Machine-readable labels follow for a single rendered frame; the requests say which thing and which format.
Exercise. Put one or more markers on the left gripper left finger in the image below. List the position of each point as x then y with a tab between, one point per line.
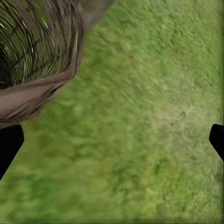
11	140

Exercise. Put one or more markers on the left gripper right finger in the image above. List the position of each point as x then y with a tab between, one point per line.
217	139

